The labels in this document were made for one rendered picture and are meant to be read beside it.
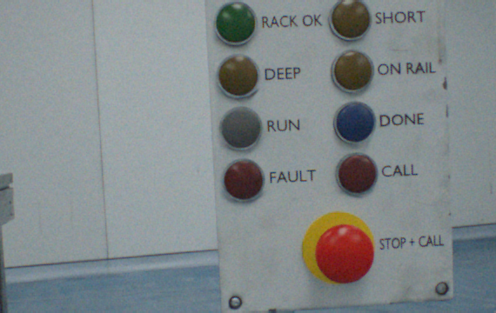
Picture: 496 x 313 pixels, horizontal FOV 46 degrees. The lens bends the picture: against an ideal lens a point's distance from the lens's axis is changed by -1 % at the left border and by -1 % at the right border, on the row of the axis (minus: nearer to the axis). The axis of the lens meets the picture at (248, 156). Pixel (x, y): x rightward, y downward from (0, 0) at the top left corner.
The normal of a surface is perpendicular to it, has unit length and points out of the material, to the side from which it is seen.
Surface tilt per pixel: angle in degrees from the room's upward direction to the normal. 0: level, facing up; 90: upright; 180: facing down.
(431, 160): 90
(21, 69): 90
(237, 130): 92
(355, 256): 89
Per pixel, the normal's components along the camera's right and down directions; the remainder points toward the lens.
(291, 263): 0.06, 0.05
